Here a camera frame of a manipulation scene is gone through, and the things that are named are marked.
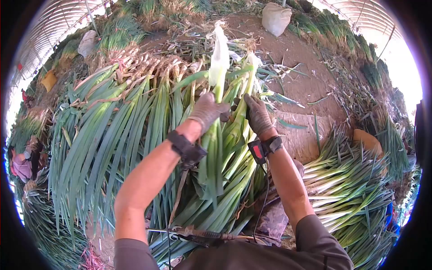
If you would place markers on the person's body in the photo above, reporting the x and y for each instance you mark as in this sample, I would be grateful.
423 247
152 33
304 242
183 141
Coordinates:
236 256

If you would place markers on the person's left fingers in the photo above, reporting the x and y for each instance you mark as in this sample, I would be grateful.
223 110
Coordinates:
208 98

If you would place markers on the orange-brown bag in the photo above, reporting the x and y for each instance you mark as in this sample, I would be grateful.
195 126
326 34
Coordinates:
368 141

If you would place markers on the person's left hand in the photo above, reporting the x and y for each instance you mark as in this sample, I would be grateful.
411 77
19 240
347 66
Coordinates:
204 111

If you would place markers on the pile of unpeeled green onions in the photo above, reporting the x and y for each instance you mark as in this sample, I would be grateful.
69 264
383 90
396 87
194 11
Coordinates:
111 135

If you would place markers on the person's right fingers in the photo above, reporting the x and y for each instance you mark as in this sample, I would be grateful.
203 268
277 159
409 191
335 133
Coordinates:
252 101

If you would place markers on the person's right hand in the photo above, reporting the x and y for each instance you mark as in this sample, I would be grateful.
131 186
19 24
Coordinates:
259 116

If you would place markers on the small grey-white sack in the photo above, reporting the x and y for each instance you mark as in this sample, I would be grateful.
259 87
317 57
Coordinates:
87 43

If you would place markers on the yellow bag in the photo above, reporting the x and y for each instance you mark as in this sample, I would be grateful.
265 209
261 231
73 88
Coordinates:
49 81

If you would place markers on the large white sack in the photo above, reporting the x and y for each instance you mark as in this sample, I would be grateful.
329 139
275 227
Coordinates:
276 18

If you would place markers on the rusty metal shears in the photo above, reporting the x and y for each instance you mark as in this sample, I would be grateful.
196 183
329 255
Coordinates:
202 233

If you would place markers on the long green onion white stalk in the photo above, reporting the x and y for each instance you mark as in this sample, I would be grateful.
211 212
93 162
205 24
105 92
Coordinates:
250 77
219 60

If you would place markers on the pile of peeled green onions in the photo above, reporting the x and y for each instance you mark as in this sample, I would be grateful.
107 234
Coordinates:
344 192

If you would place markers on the row of green onion bundles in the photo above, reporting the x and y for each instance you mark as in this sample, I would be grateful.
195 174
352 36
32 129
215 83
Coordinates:
135 20

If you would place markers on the woven ground mat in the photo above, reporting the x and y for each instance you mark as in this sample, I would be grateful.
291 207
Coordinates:
303 135

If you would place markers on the person's left thumb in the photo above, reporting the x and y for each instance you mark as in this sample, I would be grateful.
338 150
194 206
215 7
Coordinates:
222 109

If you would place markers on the black wrist band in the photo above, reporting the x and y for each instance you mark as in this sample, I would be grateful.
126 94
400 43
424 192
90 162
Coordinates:
185 148
261 149

